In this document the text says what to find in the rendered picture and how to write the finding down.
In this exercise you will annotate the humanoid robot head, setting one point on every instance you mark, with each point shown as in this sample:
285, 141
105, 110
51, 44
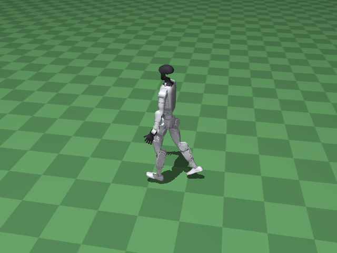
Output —
166, 69

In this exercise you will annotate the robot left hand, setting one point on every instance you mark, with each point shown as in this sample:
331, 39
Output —
150, 137

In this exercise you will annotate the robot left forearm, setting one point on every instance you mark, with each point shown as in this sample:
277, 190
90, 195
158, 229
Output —
157, 122

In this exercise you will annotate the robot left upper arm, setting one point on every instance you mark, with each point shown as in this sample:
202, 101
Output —
162, 95

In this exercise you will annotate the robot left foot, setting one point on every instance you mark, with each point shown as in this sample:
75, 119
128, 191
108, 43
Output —
153, 175

